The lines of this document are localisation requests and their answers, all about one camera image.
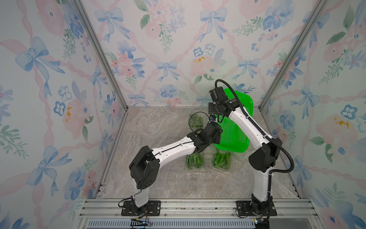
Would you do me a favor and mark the green plastic basket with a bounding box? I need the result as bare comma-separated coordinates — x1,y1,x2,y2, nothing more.
215,90,254,153

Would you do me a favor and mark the clear pepper container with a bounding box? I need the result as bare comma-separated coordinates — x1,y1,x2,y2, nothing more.
212,148,232,173
185,153,205,170
188,113,204,130

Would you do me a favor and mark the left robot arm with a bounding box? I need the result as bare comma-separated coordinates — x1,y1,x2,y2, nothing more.
129,121,223,209

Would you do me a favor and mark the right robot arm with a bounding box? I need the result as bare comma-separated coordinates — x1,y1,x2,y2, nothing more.
209,95,282,215

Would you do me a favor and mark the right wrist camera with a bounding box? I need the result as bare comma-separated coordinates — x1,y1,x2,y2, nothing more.
209,86,228,104

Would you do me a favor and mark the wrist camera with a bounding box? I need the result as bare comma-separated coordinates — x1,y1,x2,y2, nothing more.
209,86,228,104
209,114,217,121

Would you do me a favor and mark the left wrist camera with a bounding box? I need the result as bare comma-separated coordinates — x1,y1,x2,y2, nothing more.
209,114,217,121

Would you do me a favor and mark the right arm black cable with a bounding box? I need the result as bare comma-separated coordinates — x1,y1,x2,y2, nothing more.
214,79,295,174

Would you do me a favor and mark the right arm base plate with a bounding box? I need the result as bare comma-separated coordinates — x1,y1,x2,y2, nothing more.
235,200,277,217

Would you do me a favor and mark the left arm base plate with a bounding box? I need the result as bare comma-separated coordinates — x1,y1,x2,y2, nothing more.
121,200,161,216

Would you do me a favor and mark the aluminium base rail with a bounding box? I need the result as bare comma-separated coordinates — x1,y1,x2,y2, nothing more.
75,199,325,229

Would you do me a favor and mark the aluminium corner post right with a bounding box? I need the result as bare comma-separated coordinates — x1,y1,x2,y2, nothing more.
258,0,328,112

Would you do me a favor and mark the aluminium corner post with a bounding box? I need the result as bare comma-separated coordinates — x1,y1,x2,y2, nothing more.
258,0,328,112
71,0,128,112

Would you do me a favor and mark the aluminium corner post left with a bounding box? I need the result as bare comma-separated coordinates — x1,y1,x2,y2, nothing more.
71,0,128,112

